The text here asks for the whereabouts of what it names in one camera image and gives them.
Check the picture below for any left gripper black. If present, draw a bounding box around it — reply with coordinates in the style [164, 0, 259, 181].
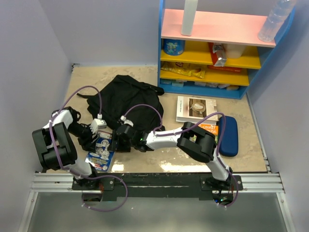
[68, 122, 100, 153]

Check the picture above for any blue cartoon book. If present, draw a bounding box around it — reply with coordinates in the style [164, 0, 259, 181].
[85, 131, 114, 173]

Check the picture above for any black student backpack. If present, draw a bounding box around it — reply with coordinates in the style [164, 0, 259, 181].
[76, 74, 166, 132]

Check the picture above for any white coffee cover book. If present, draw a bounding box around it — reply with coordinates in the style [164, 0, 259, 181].
[176, 96, 217, 123]

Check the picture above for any orange treehouse book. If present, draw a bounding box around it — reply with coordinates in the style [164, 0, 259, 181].
[198, 123, 219, 143]

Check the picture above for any blue pencil case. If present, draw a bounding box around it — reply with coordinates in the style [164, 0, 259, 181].
[217, 116, 239, 157]

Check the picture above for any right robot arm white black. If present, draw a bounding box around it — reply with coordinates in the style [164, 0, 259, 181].
[109, 122, 232, 190]

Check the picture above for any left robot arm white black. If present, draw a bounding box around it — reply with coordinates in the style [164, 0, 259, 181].
[32, 107, 106, 190]

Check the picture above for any yellow chips bag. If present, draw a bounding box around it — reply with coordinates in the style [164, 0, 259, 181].
[160, 61, 206, 79]

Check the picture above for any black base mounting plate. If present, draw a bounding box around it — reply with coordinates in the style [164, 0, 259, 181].
[72, 173, 243, 203]

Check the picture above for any blue round tin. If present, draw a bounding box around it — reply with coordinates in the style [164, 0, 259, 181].
[163, 39, 185, 56]

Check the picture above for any red flat packet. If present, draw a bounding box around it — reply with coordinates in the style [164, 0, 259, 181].
[208, 65, 242, 73]

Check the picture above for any colourful wooden shelf unit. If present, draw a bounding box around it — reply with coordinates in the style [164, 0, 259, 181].
[157, 0, 295, 99]

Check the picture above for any white plastic tub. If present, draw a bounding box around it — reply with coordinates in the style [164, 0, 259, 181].
[223, 44, 246, 59]

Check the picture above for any white tall bottle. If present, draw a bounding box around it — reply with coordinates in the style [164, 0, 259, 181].
[181, 0, 198, 36]

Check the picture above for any clear plastic water bottle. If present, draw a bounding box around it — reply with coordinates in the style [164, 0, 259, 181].
[257, 0, 297, 43]

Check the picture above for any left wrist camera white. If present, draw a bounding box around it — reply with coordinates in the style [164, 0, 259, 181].
[89, 114, 107, 134]

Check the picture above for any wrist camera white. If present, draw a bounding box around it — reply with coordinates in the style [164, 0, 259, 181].
[120, 116, 134, 127]
[89, 114, 107, 134]

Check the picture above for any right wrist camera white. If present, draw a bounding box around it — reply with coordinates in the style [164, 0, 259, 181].
[120, 116, 134, 127]

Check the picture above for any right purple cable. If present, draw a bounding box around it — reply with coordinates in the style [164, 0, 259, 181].
[124, 104, 240, 209]

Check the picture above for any purple cable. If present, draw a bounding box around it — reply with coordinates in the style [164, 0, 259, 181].
[124, 104, 240, 209]
[49, 86, 128, 213]

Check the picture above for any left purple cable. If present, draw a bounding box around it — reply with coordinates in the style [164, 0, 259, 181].
[49, 86, 128, 213]

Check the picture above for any aluminium rail frame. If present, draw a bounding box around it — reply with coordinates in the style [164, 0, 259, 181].
[19, 154, 296, 232]

